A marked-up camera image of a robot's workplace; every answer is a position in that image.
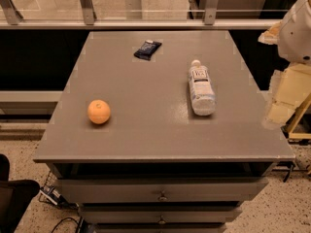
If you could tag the metal glass railing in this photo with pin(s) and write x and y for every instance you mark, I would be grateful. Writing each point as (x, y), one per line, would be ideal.
(141, 14)

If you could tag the drawer knob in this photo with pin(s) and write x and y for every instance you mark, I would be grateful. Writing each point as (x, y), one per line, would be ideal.
(162, 197)
(161, 221)

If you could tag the small device on floor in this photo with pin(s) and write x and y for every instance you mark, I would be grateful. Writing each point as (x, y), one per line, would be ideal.
(50, 193)

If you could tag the orange fruit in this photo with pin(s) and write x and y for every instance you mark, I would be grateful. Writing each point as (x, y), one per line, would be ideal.
(98, 111)

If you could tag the yellow metal frame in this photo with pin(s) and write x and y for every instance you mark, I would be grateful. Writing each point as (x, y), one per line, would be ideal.
(299, 113)

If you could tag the dark blue snack packet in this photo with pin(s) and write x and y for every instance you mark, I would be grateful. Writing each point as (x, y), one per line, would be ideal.
(147, 50)

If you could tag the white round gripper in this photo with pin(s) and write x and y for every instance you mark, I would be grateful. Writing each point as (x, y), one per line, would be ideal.
(295, 36)

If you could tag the clear plastic water bottle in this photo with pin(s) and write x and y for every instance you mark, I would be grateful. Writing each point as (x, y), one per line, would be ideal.
(202, 95)

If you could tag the grey drawer cabinet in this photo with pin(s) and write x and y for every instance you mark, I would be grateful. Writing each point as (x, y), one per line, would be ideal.
(153, 142)

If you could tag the black office chair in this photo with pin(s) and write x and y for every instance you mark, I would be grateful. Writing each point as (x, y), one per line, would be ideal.
(15, 196)

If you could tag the top drawer knob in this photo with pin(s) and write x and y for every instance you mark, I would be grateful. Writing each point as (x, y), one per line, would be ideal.
(162, 197)

